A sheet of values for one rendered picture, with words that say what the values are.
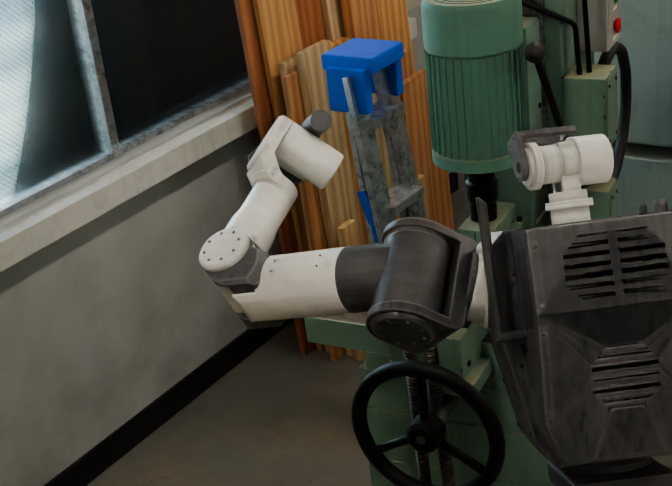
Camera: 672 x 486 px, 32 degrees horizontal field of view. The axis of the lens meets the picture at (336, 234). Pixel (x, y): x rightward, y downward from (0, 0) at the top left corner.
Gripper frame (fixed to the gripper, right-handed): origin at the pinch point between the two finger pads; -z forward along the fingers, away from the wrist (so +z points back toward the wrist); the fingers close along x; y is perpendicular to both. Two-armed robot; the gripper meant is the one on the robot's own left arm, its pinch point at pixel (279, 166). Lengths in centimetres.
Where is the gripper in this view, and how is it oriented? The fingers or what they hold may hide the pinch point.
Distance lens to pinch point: 206.0
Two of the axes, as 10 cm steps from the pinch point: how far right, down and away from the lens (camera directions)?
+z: 1.9, -0.5, -9.8
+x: 9.8, 0.0, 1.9
